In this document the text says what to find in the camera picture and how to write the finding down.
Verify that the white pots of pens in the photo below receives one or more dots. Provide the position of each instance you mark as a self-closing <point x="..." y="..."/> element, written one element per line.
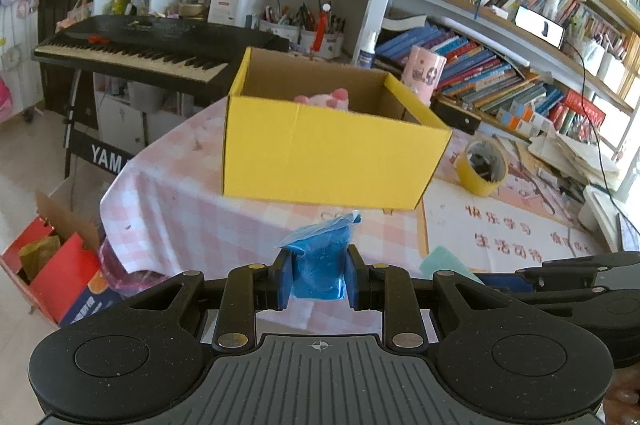
<point x="325" y="45"/>

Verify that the red cardboard box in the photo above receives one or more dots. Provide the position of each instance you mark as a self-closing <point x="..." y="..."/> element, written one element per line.
<point x="55" y="210"/>
<point x="65" y="275"/>

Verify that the pink plush pig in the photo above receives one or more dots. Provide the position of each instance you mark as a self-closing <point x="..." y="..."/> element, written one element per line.
<point x="325" y="101"/>

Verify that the pink checked cloth desktop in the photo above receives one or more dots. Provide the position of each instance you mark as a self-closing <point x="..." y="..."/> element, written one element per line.
<point x="200" y="205"/>

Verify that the blue plastic bag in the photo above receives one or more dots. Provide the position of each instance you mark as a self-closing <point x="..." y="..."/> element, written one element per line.
<point x="320" y="265"/>

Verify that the black keyboard stand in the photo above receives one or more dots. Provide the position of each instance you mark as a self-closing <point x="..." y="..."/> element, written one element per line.
<point x="100" y="152"/>

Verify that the stack of loose papers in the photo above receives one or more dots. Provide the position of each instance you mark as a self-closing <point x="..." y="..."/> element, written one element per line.
<point x="570" y="160"/>

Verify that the smartphone with colourful screen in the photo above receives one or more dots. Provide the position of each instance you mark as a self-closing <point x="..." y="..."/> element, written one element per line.
<point x="629" y="232"/>

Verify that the white desk calendar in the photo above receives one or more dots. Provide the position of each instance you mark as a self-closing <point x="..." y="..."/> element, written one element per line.
<point x="225" y="9"/>

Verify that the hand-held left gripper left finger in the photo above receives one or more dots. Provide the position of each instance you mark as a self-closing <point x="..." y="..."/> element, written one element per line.
<point x="285" y="280"/>

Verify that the dark brown wooden box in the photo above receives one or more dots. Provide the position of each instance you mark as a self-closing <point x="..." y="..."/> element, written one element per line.
<point x="455" y="117"/>

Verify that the orange blue white carton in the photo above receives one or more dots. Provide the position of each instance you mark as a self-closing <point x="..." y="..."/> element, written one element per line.
<point x="512" y="122"/>
<point x="524" y="112"/>

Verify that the yellow cardboard box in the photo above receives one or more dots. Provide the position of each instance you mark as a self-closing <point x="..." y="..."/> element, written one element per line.
<point x="320" y="155"/>

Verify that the colourful sticker pack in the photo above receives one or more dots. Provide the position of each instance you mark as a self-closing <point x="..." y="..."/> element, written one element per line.
<point x="582" y="130"/>

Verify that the white spray bottle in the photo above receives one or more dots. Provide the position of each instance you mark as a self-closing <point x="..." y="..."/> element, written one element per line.
<point x="366" y="52"/>

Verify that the black electronic keyboard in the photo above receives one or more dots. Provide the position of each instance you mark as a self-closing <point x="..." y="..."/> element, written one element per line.
<point x="150" y="40"/>

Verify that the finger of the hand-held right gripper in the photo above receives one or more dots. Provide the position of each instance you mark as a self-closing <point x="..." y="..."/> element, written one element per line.
<point x="510" y="282"/>
<point x="575" y="272"/>

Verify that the white pen holder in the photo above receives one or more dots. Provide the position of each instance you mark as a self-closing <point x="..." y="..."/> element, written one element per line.
<point x="590" y="55"/>
<point x="614" y="72"/>

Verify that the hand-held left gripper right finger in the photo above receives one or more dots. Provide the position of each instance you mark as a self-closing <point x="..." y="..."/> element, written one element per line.
<point x="352" y="280"/>

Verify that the yellow tape roll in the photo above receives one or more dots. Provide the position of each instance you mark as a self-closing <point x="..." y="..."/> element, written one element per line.
<point x="475" y="182"/>

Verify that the pink plastic bag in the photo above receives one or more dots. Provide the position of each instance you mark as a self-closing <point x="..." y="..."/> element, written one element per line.
<point x="130" y="272"/>

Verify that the pink cartoon cylinder container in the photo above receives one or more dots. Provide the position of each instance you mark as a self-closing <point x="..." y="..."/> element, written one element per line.
<point x="422" y="75"/>

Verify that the white plastic stand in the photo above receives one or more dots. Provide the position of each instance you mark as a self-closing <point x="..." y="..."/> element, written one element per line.
<point x="600" y="215"/>

